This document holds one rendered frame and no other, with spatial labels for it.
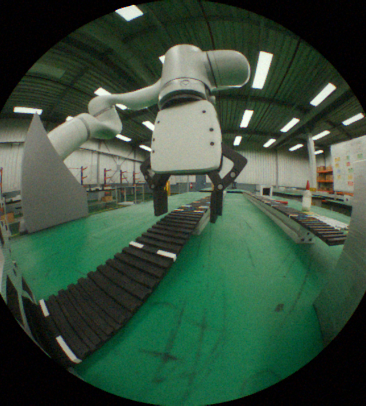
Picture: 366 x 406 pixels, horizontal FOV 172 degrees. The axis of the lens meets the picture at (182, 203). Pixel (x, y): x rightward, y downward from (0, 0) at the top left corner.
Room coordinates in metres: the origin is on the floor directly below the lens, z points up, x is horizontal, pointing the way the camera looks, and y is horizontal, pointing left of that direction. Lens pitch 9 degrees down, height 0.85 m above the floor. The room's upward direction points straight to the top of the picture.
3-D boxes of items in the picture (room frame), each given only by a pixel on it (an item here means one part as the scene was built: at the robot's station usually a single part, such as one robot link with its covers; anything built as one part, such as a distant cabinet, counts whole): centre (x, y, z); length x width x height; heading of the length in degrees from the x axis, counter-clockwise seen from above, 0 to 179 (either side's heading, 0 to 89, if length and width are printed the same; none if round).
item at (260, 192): (0.77, -0.60, 0.83); 0.11 x 0.10 x 0.10; 67
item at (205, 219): (0.61, -0.20, 0.79); 0.96 x 0.04 x 0.03; 157
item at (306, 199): (0.30, -0.48, 0.84); 0.04 x 0.04 x 0.12
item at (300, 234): (0.54, -0.37, 0.79); 0.96 x 0.04 x 0.03; 157
